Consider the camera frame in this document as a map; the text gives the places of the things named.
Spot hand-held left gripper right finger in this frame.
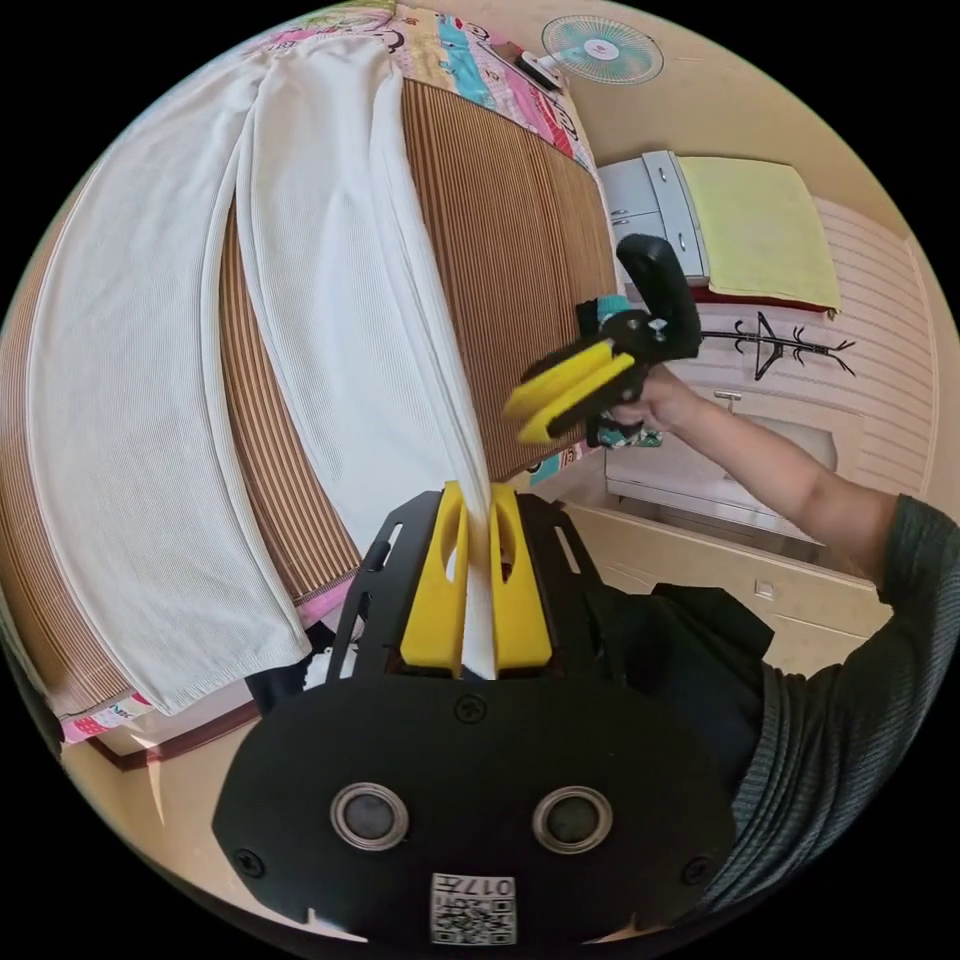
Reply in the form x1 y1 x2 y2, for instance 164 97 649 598
489 484 554 672

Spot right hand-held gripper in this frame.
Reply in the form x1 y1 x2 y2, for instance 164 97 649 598
502 293 703 451

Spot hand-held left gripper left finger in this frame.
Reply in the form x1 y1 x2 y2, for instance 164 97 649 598
399 481 471 673

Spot white pants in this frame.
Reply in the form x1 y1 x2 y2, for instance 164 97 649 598
25 32 501 718

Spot person's right forearm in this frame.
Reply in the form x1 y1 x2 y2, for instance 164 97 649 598
674 382 903 580

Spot person's right hand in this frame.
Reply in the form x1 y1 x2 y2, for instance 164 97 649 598
610 365 703 436

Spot white dresser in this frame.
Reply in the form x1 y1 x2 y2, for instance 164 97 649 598
602 382 865 544

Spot beige low cabinet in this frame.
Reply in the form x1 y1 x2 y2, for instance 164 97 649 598
560 500 895 663

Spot grey white cupboard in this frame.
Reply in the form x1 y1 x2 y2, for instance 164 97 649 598
598 149 712 288

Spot black coat rack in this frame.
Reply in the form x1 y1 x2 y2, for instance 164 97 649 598
700 310 858 382

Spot yellow towel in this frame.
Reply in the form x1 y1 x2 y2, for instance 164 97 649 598
677 155 843 315

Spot person's body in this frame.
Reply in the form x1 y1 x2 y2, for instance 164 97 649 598
584 493 960 948

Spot teal fan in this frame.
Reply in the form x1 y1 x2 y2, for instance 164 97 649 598
515 14 666 96

